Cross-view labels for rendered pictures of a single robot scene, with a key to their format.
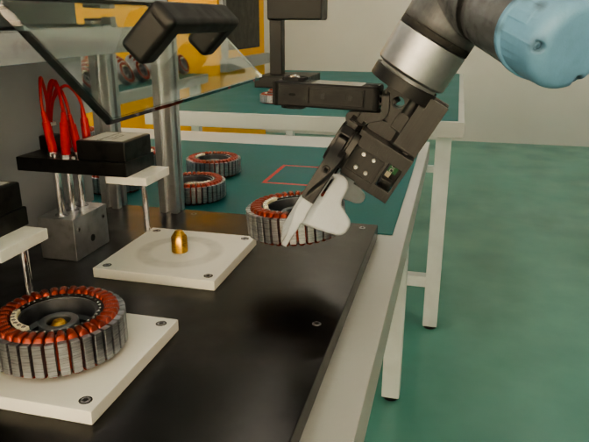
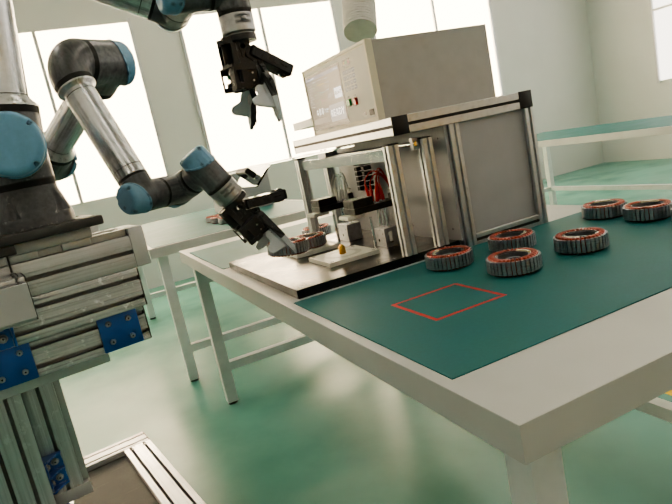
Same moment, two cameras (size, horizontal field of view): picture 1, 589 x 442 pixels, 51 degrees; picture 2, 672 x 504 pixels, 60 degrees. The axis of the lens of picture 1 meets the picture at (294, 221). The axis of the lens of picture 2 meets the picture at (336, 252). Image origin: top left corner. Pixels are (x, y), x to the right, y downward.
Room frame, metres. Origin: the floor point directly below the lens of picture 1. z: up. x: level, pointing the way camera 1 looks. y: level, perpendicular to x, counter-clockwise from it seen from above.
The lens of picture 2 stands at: (1.96, -0.84, 1.09)
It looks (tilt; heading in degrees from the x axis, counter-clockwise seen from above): 11 degrees down; 143
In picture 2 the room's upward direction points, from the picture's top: 12 degrees counter-clockwise
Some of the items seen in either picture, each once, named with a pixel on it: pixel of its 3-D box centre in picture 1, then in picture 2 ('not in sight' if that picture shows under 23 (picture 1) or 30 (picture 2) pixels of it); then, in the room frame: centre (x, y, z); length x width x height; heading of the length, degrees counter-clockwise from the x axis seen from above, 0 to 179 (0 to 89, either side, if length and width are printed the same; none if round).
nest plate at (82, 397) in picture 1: (63, 353); (310, 248); (0.47, 0.20, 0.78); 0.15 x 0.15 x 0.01; 75
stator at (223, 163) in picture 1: (213, 164); (513, 261); (1.24, 0.17, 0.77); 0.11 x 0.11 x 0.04
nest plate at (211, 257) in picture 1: (180, 255); (343, 255); (0.70, 0.14, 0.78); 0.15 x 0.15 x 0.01; 75
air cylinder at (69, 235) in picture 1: (74, 229); (386, 235); (0.74, 0.28, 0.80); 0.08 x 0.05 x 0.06; 165
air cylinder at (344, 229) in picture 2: not in sight; (349, 230); (0.51, 0.34, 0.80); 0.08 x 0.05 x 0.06; 165
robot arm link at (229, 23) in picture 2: not in sight; (238, 26); (0.81, -0.10, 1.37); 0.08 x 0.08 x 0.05
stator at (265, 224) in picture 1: (295, 216); (287, 246); (0.66, 0.00, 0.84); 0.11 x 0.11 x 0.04
